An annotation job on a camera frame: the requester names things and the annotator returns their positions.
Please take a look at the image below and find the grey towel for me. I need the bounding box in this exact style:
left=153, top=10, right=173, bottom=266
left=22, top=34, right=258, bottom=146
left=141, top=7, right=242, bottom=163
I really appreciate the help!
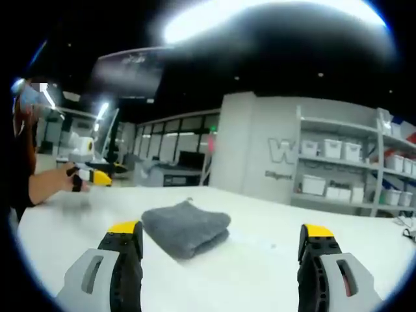
left=140, top=200, right=233, bottom=261

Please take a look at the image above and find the person's left hand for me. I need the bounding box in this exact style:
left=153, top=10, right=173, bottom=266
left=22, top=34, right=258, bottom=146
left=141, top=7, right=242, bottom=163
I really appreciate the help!
left=51, top=163, right=92, bottom=193

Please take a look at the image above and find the grey background machine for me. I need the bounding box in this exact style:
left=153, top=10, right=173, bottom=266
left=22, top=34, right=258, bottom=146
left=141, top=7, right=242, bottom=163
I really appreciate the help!
left=133, top=158, right=204, bottom=188

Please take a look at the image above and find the black monitor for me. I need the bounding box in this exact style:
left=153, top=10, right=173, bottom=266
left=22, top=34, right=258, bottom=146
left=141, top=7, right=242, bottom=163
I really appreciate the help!
left=177, top=150, right=207, bottom=167

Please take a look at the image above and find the dark hanging ceiling panel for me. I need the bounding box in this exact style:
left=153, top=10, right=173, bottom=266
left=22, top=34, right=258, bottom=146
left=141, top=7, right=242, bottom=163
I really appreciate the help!
left=84, top=47, right=167, bottom=100

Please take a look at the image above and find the grey metal shelving unit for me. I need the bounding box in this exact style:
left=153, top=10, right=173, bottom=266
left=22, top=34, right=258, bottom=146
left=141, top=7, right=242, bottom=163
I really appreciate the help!
left=291, top=104, right=416, bottom=219

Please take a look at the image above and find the group of white storage boxes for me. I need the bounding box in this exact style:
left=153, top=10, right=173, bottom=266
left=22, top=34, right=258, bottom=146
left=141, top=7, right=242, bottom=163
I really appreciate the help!
left=299, top=137, right=416, bottom=209

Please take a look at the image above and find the cable on table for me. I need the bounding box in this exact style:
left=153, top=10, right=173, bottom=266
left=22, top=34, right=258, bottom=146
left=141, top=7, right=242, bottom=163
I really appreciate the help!
left=393, top=210, right=416, bottom=244

